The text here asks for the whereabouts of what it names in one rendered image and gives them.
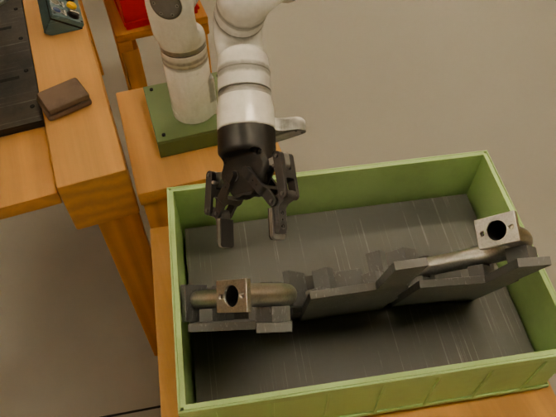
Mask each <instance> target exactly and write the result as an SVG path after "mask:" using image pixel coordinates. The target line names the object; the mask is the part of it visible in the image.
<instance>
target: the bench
mask: <svg viewBox="0 0 556 417"><path fill-rule="evenodd" d="M81 3H82V0H81ZM82 6H83V9H84V5H83V3H82ZM84 15H85V18H86V21H87V24H88V27H89V32H90V35H91V39H92V42H93V47H94V50H95V53H96V56H97V59H98V65H99V68H100V71H101V74H102V75H104V72H103V67H102V65H101V62H100V59H99V56H98V51H97V48H96V45H95V43H94V39H93V35H92V32H91V29H90V26H89V22H88V18H87V16H86V13H85V10H84ZM61 203H62V198H61V197H60V194H59V192H58V190H57V188H56V185H55V177H54V171H53V167H52V162H51V158H50V149H49V145H48V140H47V135H46V127H39V128H35V129H31V130H28V131H24V132H19V133H15V134H12V135H8V136H4V137H0V220H1V219H5V218H10V217H13V216H17V215H19V214H23V213H28V212H31V211H35V210H37V209H43V208H47V207H50V206H53V205H57V204H61ZM98 226H99V228H100V230H101V233H102V234H103V238H104V240H105V242H106V244H107V246H108V249H109V251H110V253H111V255H112V258H113V260H114V263H115V265H116V267H117V270H118V272H119V275H120V276H121V278H122V282H123V284H124V285H125V288H126V290H127V293H128V295H129V297H130V300H131V302H132V305H133V307H134V309H135V311H136V313H137V316H138V318H139V320H140V322H141V326H142V327H143V330H144V332H145V334H146V337H147V339H148V342H149V344H150V345H151V349H152V351H153V352H154V355H155V356H157V343H156V316H155V302H154V289H153V275H152V260H151V246H150V243H149V241H148V238H147V235H146V231H145V228H144V226H143V222H142V220H141V215H140V213H135V214H132V215H129V216H126V217H123V218H118V219H114V220H112V221H108V222H105V223H100V224H99V225H98Z"/></svg>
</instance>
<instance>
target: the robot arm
mask: <svg viewBox="0 0 556 417"><path fill-rule="evenodd" d="M293 1H295V0H216V3H215V7H214V10H213V36H214V43H215V48H216V53H217V57H218V68H217V74H218V103H217V98H216V91H215V84H214V77H213V76H212V74H211V72H210V68H209V56H208V50H207V44H206V37H205V32H204V29H203V27H202V26H201V25H200V24H198V23H197V22H196V20H195V15H194V7H195V6H196V4H197V2H198V0H144V2H145V6H146V12H147V16H148V19H149V22H150V25H151V30H152V33H153V36H154V37H155V39H156V40H157V42H158V43H159V47H160V51H161V58H162V62H163V66H164V71H165V77H166V82H167V86H168V89H169V94H170V101H171V107H172V110H173V114H174V116H175V118H176V119H177V120H178V121H180V122H182V123H186V124H198V123H201V122H205V121H207V120H209V119H210V118H211V117H212V116H213V115H214V114H215V113H217V134H218V155H219V156H220V157H221V159H222V160H223V171H222V172H215V171H210V170H209V171H208V172H207V174H206V185H205V200H204V213H205V214H206V215H209V216H212V217H214V218H215V219H216V227H217V241H218V246H219V247H221V248H230V247H233V246H234V234H233V219H231V218H232V216H233V215H234V212H235V210H236V208H237V207H238V206H240V205H241V204H242V201H243V200H244V199H245V200H248V199H251V198H253V197H261V196H262V197H263V198H264V200H265V201H266V202H267V203H268V204H269V205H270V206H271V207H270V208H269V209H268V224H269V237H270V239H271V240H284V239H285V235H286V232H287V222H286V221H287V218H286V208H287V206H288V204H289V203H291V202H292V201H294V200H297V199H298V198H299V196H300V193H299V188H298V182H297V177H296V172H295V162H294V157H293V155H292V154H289V153H285V152H282V151H277V150H276V142H278V141H284V140H286V139H289V138H292V137H296V136H299V135H301V134H304V133H306V126H305V120H304V119H303V118H302V117H284V118H276V117H275V114H274V106H273V101H272V96H271V71H270V63H269V59H268V56H267V54H266V52H265V51H264V50H263V44H262V28H263V24H264V22H265V20H266V16H267V14H268V13H269V12H270V11H271V10H272V9H273V8H274V7H276V6H277V5H278V4H280V3H281V2H284V3H290V2H293ZM274 171H275V173H276V182H275V181H274V179H273V178H272V176H273V174H274ZM287 184H288V186H287ZM229 193H231V195H232V196H229ZM213 198H215V199H216V207H213ZM227 205H228V207H227V209H226V210H225V207H226V206H227Z"/></svg>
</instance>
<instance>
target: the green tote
mask: <svg viewBox="0 0 556 417"><path fill-rule="evenodd" d="M296 177H297V182H298V188H299V193H300V196H299V198H298V199H297V200H294V201H292V202H291V203H289V204H288V206H287V208H286V216H291V215H298V214H305V213H317V212H324V211H331V210H338V209H350V208H357V207H364V206H371V205H378V204H390V203H397V202H404V201H411V200H418V199H431V198H438V197H444V196H451V195H458V194H467V197H468V199H469V201H470V203H471V206H472V208H473V211H474V213H475V214H476V217H477V219H481V218H486V217H490V216H493V215H497V214H500V213H505V212H509V211H512V210H515V211H516V209H515V206H514V204H513V203H512V201H511V199H510V196H509V195H508V193H507V190H506V187H505V186H504V184H503V182H502V180H501V177H500V176H499V174H498V172H497V170H496V167H495V165H494V163H493V161H492V159H491V157H490V155H489V153H488V151H487V150H484V151H471V152H464V153H457V154H450V155H442V156H429V157H422V158H414V159H408V160H400V161H387V162H380V163H372V164H365V165H352V166H344V167H338V168H330V169H323V170H310V171H302V172H296ZM205 185H206V183H203V184H196V185H183V186H175V187H169V188H166V193H167V210H168V226H169V243H170V274H171V290H172V306H173V323H174V339H175V370H176V387H177V403H178V411H179V412H178V414H179V417H362V416H368V415H377V414H383V413H388V412H394V411H399V410H409V409H414V408H420V407H425V406H431V405H441V404H446V403H452V402H457V401H463V400H472V399H478V398H483V397H488V396H494V395H504V394H510V393H515V392H521V391H531V390H536V389H540V388H545V387H548V386H549V384H548V379H549V378H550V377H552V376H553V375H554V374H555V373H556V291H555V289H554V287H553V285H552V283H551V281H550V279H549V277H548V275H547V272H546V270H545V269H541V270H539V271H536V272H534V273H532V274H530V275H527V276H525V277H523V278H520V279H519V280H518V281H517V282H515V283H512V284H510V285H507V286H506V287H507V289H508V291H509V293H510V297H511V298H512V301H513V303H514V305H515V308H516V310H517V313H518V315H519V316H520V320H521V322H522V324H523V326H524V328H525V331H526V333H527V335H528V338H529V340H530V343H531V345H532V347H533V349H534V352H530V353H524V354H518V355H513V356H507V357H497V358H491V359H485V360H480V361H474V362H464V363H458V364H453V365H447V366H441V367H431V368H425V369H419V370H413V371H403V372H397V373H392V374H386V375H380V376H370V377H365V378H359V379H353V380H348V381H337V382H332V383H326V384H320V385H315V386H305V387H299V388H293V389H288V390H282V391H272V392H266V393H260V394H255V395H245V396H239V397H233V398H227V399H221V400H211V401H205V402H200V403H197V397H196V385H195V374H194V351H193V339H192V333H189V332H188V324H189V322H182V313H181V299H180V286H181V285H188V284H189V281H188V269H187V257H186V245H185V228H197V227H204V226H211V225H216V219H215V218H214V217H212V216H209V215H206V214H205V213H204V200H205ZM270 207H271V206H270V205H269V204H268V203H267V202H266V201H265V200H264V198H263V197H262V196H261V197H253V198H251V199H248V200H245V199H244V200H243V201H242V204H241V205H240V206H238V207H237V208H236V210H235V212H234V215H233V216H232V218H231V219H233V222H234V223H237V222H244V221H251V220H257V219H264V218H268V209H269V208H270ZM516 213H517V211H516ZM517 218H518V221H519V225H520V226H521V227H523V228H524V225H523V223H522V222H521V220H520V216H519V214H518V213H517Z"/></svg>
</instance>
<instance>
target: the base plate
mask: <svg viewBox="0 0 556 417"><path fill-rule="evenodd" d="M38 93H39V90H38V85H37V81H36V72H35V68H34V63H33V59H32V53H31V45H30V41H29V36H28V31H27V26H26V18H25V13H24V8H23V4H22V0H9V1H8V2H5V3H4V4H3V5H1V6H0V137H4V136H8V135H12V134H15V133H19V132H24V131H28V130H31V129H35V128H39V127H44V126H45V122H44V118H43V112H42V109H41V107H40V105H39V103H38V102H37V101H36V97H37V94H38Z"/></svg>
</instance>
